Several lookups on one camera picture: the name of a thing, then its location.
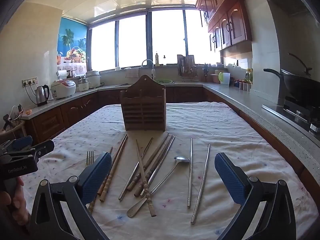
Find carved bamboo chopstick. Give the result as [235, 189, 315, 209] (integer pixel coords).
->
[136, 139, 157, 217]

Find floral white tablecloth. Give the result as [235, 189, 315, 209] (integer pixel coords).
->
[21, 102, 313, 240]

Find person's left hand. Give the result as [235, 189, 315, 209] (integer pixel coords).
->
[0, 177, 30, 227]

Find black wok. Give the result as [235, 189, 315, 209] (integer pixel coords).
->
[263, 52, 320, 105]

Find wire dish rack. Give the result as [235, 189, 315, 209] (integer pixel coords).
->
[177, 55, 199, 82]

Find white and red rice cooker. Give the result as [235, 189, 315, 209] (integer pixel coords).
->
[51, 79, 76, 100]

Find wall power strip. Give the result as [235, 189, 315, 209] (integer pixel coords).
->
[22, 77, 38, 87]

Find light wooden chopstick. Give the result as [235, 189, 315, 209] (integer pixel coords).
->
[97, 135, 127, 196]
[100, 135, 128, 202]
[88, 147, 113, 213]

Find chrome kitchen faucet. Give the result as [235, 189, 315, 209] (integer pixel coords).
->
[141, 59, 156, 80]

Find fruit and palm wall poster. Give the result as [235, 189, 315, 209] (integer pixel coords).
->
[57, 17, 88, 77]

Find metal chopstick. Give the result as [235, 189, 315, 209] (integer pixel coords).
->
[140, 135, 176, 197]
[118, 137, 153, 201]
[190, 144, 211, 225]
[187, 137, 193, 208]

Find white juicer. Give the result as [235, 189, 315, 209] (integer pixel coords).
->
[78, 76, 90, 92]

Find steel gas stove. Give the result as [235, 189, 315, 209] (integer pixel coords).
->
[262, 96, 320, 138]

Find steel electric kettle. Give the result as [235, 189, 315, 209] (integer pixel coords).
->
[34, 84, 50, 107]

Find grey kitchen countertop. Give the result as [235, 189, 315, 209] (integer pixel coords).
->
[19, 81, 320, 170]

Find wooden utensil holder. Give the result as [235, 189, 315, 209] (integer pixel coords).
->
[120, 75, 167, 132]

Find dark wooden chopstick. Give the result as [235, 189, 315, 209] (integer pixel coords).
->
[127, 132, 170, 191]
[134, 134, 173, 197]

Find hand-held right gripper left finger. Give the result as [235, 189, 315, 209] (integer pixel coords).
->
[29, 151, 113, 240]

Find dark wooden base cabinets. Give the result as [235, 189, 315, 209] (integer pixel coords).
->
[25, 84, 320, 195]

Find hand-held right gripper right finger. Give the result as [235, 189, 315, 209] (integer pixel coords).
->
[214, 152, 297, 240]

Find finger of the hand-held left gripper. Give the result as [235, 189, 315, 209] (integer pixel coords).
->
[0, 136, 33, 153]
[14, 139, 55, 160]

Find metal spoon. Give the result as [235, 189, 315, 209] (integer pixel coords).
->
[127, 156, 190, 217]

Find white electric cooker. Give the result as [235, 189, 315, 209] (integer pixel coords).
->
[85, 70, 102, 89]

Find wooden wall cabinets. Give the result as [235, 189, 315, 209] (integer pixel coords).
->
[196, 0, 252, 52]

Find green and white pitcher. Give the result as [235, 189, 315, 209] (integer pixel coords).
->
[218, 72, 230, 87]

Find large kitchen window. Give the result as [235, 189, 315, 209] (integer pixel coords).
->
[87, 8, 222, 72]

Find tangled cables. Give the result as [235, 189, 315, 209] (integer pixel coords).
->
[2, 105, 24, 130]

